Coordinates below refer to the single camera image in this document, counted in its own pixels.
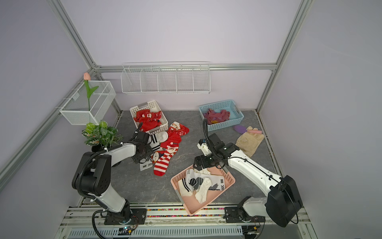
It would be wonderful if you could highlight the red penguin sock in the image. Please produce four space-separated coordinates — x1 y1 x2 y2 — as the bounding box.
152 151 160 164

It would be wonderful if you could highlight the santa striped small sock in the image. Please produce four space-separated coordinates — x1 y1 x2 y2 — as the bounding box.
153 144 179 176

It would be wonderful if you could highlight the white sock black pattern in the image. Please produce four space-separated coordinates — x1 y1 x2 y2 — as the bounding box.
178 169 211 204

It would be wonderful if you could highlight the white sock grey emblem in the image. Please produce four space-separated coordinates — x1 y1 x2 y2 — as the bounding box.
207 175 225 191

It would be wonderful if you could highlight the red white striped sock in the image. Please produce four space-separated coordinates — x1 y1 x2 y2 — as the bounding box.
133 109 162 131

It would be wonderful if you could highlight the santa face red sock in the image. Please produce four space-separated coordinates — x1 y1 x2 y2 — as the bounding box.
168 121 190 136

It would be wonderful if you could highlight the pink purple yellow sock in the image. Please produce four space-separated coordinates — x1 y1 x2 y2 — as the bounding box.
203 109 230 125

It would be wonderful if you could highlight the white black striped sock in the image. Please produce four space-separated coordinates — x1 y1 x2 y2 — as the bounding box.
148 131 168 151

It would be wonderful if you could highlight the plain red fleece sock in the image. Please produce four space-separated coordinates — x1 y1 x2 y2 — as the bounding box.
160 131 182 149

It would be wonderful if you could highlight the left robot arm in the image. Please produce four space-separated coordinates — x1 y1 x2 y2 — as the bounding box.
72 124 153 224

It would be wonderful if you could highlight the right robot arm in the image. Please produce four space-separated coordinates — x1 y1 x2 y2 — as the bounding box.
193 119 303 228

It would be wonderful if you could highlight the pink plastic basket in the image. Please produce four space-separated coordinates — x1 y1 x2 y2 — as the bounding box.
171 166 235 216

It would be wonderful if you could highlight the white plastic basket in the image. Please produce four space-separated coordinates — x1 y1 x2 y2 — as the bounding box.
130 100 169 135

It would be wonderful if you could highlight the green potted plant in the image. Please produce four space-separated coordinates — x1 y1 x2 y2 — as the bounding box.
82 120 123 152

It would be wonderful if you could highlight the beige work glove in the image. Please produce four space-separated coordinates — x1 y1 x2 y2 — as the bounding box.
235 132 265 157

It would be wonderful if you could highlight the artificial pink tulip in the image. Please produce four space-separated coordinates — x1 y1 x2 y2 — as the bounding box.
83 72 99 111

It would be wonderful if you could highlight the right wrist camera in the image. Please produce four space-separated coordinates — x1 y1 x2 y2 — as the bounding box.
197 139 212 156

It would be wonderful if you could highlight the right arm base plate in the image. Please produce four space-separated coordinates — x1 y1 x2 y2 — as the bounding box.
223 206 266 223

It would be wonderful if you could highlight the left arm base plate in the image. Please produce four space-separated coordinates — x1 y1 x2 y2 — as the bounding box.
104 208 147 225

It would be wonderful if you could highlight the white mesh wall box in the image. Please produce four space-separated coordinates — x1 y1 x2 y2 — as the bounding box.
60 80 116 125

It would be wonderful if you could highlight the white wire wall shelf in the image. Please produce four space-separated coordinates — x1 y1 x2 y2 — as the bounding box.
121 61 211 94

